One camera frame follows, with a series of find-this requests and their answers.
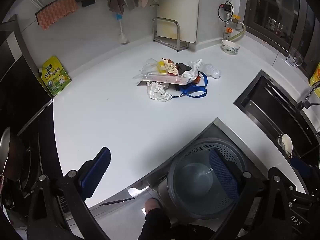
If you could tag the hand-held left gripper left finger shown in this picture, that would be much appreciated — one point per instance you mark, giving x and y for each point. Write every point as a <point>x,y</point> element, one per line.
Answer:
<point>96,171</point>

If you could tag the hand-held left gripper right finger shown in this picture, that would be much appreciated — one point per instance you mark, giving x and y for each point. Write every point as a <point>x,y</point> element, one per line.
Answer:
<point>225,177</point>

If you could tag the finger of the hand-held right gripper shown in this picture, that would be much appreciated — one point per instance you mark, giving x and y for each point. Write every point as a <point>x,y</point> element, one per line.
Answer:
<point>301,166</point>

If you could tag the grey perforated trash bin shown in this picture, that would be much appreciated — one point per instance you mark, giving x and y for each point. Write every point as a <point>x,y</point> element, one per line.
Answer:
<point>195,177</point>

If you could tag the white paper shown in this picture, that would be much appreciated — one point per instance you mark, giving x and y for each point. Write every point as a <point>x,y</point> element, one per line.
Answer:
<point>158,92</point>

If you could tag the small orange packet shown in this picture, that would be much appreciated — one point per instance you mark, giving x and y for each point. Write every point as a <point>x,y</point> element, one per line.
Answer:
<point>197,80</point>

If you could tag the clear plastic wrap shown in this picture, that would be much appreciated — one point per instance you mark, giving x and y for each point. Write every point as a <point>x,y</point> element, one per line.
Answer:
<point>212,71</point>

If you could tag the white plastic bag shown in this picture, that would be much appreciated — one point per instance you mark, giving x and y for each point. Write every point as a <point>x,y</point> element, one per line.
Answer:
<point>194,68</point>

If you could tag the clear pink package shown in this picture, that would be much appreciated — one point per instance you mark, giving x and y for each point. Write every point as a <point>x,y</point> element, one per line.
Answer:
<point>162,78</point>

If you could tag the clear plastic cup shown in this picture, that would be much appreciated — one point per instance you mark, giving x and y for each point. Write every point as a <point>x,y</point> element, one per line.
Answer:
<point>150,67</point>

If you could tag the dark grey cloth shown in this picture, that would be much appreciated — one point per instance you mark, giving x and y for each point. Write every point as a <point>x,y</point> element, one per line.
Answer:
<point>183,67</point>

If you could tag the red white snack wrapper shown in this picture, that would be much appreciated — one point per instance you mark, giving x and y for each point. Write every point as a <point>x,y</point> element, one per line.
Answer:
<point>171,67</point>

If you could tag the dark kitchen sink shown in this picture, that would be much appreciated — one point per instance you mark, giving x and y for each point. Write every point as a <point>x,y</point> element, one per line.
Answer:
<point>275,112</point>

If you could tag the person's foot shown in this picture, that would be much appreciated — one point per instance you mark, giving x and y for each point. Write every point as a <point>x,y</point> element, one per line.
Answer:
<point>151,205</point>

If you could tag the metal faucet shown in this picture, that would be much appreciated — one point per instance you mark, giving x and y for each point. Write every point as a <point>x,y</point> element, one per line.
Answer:
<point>309,96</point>

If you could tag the person's leg dark pants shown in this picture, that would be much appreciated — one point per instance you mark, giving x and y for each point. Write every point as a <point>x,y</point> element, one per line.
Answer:
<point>170,226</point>

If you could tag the metal pan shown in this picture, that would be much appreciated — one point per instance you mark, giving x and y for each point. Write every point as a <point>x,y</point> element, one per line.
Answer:
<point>10,155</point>

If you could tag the yellow oil bottle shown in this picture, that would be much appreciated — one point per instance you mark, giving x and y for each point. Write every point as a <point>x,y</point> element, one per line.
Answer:
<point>315,76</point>

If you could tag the black cooktop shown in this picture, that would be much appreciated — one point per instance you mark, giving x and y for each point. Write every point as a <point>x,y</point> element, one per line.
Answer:
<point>22,100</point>

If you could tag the yellow green seasoning pouch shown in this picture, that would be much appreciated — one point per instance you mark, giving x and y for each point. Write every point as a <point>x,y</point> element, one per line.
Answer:
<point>56,76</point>

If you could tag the clear glass mug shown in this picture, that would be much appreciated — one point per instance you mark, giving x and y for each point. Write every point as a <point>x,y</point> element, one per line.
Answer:
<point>295,56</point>

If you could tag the white patterned bowl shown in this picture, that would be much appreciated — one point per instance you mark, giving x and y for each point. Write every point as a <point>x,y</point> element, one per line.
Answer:
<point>229,47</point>

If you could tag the blue white bottle brush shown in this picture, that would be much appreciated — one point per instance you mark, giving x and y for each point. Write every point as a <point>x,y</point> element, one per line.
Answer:
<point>121,30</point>

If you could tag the metal board rack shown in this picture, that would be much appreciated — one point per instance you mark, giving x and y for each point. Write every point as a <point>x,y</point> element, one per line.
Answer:
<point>170,36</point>

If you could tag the dark framed window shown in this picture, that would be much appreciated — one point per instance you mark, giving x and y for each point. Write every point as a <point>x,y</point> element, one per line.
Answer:
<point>282,12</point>

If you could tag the orange wavy sponge cloth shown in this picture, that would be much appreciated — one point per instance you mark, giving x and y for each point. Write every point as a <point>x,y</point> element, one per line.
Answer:
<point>56,10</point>

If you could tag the black hook box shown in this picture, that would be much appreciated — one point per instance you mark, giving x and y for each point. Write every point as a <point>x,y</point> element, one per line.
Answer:
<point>88,2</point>

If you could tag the brown hanging cloth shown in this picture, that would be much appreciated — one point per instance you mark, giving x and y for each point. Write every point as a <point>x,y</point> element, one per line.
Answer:
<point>116,1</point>

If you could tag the gas pipe with valve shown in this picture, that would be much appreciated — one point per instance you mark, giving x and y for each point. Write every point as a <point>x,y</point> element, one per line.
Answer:
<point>229,6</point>

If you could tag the white cutting board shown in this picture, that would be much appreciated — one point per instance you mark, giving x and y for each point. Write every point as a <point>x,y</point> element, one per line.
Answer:
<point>178,10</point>

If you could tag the white peeler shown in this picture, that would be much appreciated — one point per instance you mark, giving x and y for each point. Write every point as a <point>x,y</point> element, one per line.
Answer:
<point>155,3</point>

